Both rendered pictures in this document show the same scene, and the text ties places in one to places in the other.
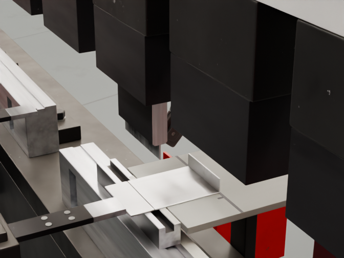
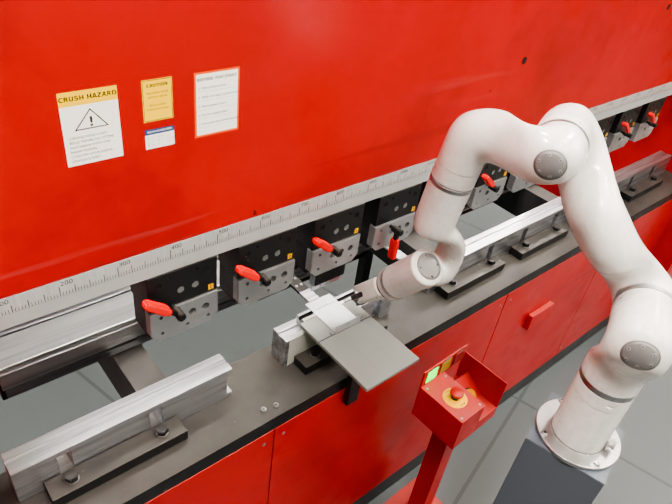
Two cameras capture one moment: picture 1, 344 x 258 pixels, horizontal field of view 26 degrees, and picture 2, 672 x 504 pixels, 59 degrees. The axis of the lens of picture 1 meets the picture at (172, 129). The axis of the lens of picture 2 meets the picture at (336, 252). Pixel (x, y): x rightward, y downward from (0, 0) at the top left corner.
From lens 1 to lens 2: 1.36 m
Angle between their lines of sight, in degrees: 62
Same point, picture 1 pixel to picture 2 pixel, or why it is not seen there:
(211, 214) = (314, 331)
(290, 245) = not seen: outside the picture
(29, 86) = not seen: hidden behind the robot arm
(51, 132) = not seen: hidden behind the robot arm
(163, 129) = (313, 280)
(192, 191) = (333, 323)
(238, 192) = (338, 340)
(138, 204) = (315, 305)
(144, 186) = (333, 306)
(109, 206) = (309, 296)
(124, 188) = (329, 299)
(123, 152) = (439, 319)
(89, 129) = (460, 301)
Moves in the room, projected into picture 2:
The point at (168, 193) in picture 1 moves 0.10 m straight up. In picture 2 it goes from (329, 315) to (333, 286)
